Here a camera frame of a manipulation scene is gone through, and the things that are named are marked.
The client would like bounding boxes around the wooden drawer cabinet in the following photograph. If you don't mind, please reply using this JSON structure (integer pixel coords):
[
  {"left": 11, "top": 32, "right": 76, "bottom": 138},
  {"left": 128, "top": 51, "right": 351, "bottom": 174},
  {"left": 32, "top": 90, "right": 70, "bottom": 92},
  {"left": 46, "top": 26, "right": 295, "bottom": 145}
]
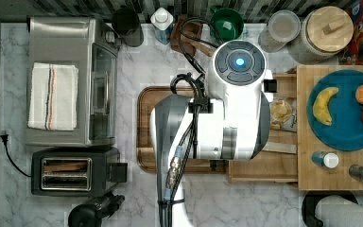
[{"left": 297, "top": 65, "right": 363, "bottom": 191}]

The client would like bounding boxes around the black power cord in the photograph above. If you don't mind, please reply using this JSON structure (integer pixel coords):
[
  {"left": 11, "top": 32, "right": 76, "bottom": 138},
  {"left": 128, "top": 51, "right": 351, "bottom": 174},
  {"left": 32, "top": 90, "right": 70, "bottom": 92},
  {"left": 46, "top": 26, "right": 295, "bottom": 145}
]
[{"left": 0, "top": 132, "right": 32, "bottom": 178}]

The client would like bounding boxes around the wooden cutting board tray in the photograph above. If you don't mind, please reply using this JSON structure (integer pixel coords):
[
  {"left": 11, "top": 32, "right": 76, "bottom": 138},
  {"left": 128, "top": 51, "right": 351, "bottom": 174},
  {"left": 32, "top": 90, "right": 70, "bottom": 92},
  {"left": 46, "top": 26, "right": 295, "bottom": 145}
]
[{"left": 136, "top": 86, "right": 228, "bottom": 174}]

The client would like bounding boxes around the white capped bottle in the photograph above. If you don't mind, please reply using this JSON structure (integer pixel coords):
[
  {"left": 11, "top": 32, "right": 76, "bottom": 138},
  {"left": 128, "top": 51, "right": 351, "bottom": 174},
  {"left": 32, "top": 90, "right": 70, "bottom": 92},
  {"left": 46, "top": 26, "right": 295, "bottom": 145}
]
[{"left": 150, "top": 8, "right": 174, "bottom": 44}]

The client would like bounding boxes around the blue shaker white cap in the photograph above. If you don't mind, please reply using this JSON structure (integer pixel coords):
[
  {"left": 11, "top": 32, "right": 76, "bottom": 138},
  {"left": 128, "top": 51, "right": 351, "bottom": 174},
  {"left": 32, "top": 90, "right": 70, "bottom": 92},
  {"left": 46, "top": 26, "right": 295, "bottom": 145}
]
[{"left": 311, "top": 151, "right": 339, "bottom": 168}]

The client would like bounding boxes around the blue round plate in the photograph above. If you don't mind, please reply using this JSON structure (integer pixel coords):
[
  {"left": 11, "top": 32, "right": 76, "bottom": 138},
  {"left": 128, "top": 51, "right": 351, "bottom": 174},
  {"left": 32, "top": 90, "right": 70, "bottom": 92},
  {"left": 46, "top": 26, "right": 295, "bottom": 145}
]
[{"left": 306, "top": 70, "right": 363, "bottom": 151}]

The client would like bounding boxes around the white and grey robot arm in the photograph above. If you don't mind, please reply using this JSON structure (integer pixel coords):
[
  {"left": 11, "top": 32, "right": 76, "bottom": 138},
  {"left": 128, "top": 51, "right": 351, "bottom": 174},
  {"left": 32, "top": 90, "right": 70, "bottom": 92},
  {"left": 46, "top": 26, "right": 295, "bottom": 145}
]
[{"left": 149, "top": 40, "right": 276, "bottom": 227}]

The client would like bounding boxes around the jar with wooden lid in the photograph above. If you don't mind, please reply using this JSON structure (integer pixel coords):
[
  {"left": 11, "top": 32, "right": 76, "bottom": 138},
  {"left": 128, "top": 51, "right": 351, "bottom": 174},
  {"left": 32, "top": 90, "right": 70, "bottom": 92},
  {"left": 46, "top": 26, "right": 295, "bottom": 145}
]
[{"left": 287, "top": 6, "right": 354, "bottom": 64}]

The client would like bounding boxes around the bag of chips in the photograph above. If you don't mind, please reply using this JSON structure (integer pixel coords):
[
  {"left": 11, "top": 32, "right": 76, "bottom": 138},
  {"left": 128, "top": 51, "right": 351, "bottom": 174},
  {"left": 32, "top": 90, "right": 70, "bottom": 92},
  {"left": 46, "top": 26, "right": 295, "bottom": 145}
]
[{"left": 269, "top": 96, "right": 297, "bottom": 132}]

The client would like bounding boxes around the yellow banana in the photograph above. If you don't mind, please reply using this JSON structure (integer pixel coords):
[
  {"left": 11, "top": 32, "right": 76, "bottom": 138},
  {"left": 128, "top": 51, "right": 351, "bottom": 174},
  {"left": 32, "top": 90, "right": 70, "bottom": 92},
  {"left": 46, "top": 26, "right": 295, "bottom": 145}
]
[{"left": 312, "top": 87, "right": 339, "bottom": 126}]

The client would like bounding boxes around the wooden drawer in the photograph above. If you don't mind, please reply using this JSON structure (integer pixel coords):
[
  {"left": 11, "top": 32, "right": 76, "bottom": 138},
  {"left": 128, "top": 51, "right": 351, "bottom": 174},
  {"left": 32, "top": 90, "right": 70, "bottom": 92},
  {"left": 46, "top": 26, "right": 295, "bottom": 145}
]
[{"left": 227, "top": 73, "right": 299, "bottom": 184}]

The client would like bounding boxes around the wooden utensil holder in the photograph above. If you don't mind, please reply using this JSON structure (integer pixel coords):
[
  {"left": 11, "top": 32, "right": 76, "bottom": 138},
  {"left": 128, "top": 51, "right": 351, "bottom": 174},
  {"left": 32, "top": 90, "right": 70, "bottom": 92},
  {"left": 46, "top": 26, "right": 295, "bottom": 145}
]
[{"left": 170, "top": 18, "right": 214, "bottom": 57}]

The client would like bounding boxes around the black cup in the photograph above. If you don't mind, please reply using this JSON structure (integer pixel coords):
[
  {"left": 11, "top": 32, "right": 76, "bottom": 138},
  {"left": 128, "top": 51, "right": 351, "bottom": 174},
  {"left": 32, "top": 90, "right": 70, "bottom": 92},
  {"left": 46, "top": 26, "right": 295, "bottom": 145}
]
[{"left": 112, "top": 8, "right": 144, "bottom": 47}]

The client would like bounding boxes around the green bowl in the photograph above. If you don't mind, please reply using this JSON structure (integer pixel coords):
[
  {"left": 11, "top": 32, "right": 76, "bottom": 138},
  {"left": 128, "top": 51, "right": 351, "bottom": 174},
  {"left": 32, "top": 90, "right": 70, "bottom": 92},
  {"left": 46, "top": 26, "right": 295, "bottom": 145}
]
[{"left": 210, "top": 6, "right": 244, "bottom": 42}]

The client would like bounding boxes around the stainless steel toaster oven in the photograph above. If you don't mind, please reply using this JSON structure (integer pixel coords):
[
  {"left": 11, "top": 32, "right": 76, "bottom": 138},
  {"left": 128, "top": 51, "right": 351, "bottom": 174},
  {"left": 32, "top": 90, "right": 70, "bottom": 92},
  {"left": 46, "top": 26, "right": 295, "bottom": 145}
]
[{"left": 26, "top": 17, "right": 118, "bottom": 147}]

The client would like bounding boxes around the black two-slot toaster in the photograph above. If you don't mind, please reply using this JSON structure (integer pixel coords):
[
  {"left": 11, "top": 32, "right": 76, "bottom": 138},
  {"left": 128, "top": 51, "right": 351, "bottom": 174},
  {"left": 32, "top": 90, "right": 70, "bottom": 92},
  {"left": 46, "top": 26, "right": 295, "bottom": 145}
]
[{"left": 31, "top": 146, "right": 128, "bottom": 197}]

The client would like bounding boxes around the clear plastic lidded container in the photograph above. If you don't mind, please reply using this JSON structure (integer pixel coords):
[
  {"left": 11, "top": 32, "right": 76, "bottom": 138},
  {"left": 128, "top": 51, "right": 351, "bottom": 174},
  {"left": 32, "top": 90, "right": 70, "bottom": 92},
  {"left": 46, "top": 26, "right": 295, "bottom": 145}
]
[{"left": 258, "top": 10, "right": 301, "bottom": 53}]

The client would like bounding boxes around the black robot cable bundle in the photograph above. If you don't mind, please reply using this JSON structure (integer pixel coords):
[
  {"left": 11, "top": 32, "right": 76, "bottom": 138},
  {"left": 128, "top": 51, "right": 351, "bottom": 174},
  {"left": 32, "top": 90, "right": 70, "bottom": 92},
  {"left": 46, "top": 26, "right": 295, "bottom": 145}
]
[{"left": 157, "top": 17, "right": 226, "bottom": 227}]

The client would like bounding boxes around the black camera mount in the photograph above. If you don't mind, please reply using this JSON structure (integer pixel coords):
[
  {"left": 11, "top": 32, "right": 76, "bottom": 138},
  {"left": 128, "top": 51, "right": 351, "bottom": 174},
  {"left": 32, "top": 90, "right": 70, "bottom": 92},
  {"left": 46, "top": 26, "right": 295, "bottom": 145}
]
[{"left": 68, "top": 192, "right": 125, "bottom": 227}]

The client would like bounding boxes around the paper towel roll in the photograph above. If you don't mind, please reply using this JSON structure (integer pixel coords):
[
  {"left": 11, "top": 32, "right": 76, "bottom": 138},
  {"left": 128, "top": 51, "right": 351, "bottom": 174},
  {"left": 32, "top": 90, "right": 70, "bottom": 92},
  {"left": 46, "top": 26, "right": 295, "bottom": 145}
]
[{"left": 315, "top": 196, "right": 363, "bottom": 227}]

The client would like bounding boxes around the white striped folded towel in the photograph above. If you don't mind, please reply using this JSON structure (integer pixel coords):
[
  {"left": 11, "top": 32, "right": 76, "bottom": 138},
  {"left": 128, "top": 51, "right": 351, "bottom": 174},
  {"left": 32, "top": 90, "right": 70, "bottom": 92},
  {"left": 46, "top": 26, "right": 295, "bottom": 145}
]
[{"left": 27, "top": 62, "right": 78, "bottom": 131}]

